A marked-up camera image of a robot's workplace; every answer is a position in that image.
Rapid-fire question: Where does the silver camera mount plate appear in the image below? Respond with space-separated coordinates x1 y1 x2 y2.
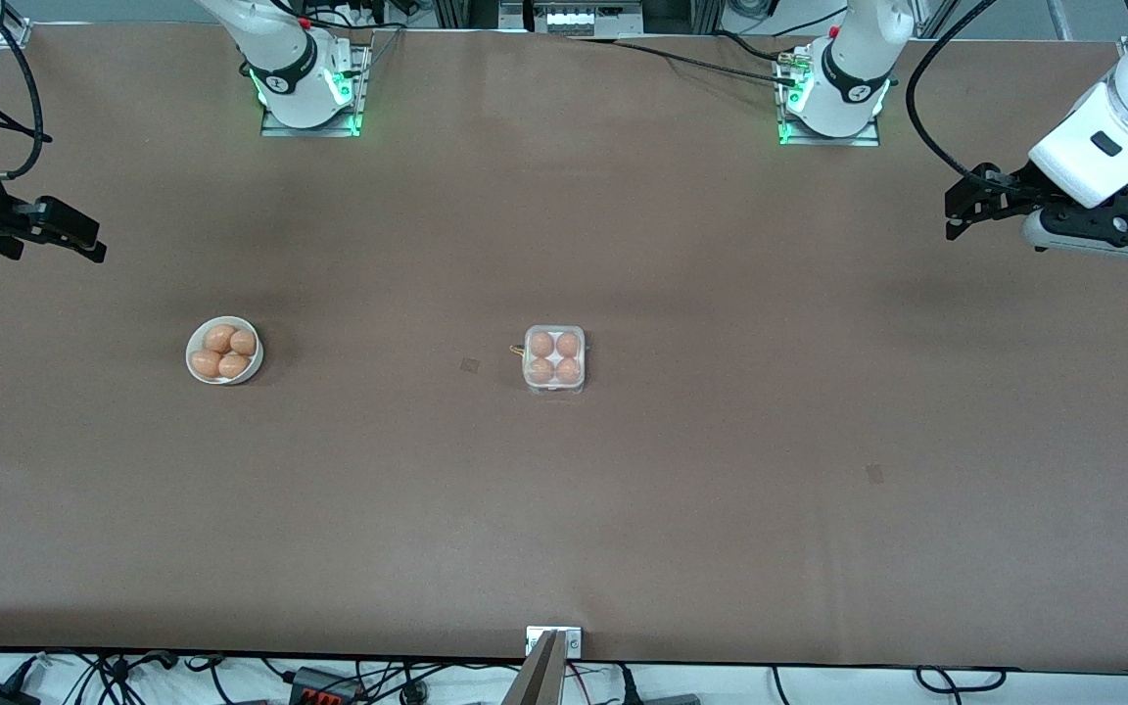
526 627 583 657

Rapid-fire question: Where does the clear plastic egg box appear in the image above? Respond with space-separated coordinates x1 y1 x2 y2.
522 325 587 396

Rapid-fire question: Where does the black looped floor cable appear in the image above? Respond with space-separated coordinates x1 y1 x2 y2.
916 666 1008 693

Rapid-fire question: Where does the long black table cable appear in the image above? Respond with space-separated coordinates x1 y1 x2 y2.
564 34 800 89

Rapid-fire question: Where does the power strip with white sockets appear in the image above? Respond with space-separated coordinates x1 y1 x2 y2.
533 0 645 37

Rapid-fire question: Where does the grey camera support pole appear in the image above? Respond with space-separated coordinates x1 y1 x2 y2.
503 630 567 705

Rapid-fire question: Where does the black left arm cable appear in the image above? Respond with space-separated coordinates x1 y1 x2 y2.
905 0 1001 182

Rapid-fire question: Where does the white round bowl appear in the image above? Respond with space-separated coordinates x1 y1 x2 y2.
185 315 263 386

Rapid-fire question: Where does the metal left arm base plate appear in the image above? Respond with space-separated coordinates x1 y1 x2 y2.
776 39 881 148

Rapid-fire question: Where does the black orange power adapter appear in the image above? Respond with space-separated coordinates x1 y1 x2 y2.
290 668 361 705

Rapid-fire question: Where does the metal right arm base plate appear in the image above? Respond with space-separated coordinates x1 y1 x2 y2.
260 41 365 138

